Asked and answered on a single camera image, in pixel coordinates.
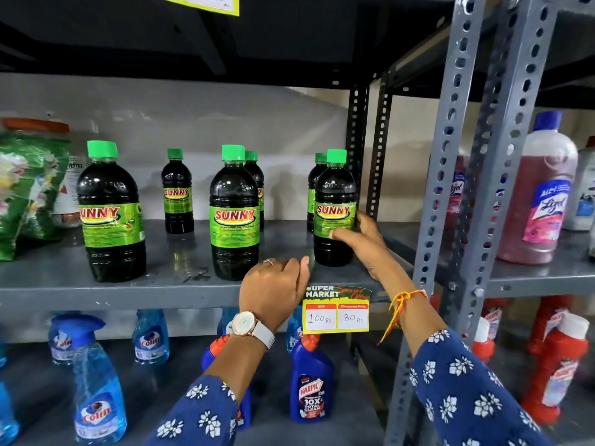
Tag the person's left hand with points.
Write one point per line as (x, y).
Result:
(272, 290)

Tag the person's right hand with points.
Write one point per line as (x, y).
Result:
(369, 248)

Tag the person's left thumb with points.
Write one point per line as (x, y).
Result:
(303, 273)

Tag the person's right thumb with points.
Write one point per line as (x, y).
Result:
(345, 234)

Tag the large dark bottle green cap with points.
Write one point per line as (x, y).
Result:
(333, 199)
(234, 218)
(111, 218)

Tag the person's right forearm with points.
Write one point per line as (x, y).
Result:
(446, 366)

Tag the person's left forearm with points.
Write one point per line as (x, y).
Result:
(218, 385)

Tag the yellow shelf price tag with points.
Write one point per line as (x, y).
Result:
(334, 315)

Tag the small dark bottle green cap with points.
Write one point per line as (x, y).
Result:
(313, 183)
(177, 195)
(259, 178)

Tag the blue toilet cleaner bottle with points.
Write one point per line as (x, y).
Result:
(310, 385)
(244, 408)

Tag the pink floor cleaner bottle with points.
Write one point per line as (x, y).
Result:
(534, 195)
(458, 190)

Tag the grey metal shelf rack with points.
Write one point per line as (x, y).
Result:
(139, 283)
(506, 134)

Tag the red bottle white cap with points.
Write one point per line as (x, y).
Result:
(493, 316)
(555, 371)
(483, 343)
(551, 322)

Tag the white plastic bottle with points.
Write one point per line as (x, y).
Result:
(582, 190)

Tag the yellow hanging price tag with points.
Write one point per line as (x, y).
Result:
(204, 2)

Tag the green detergent bag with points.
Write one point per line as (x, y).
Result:
(28, 190)

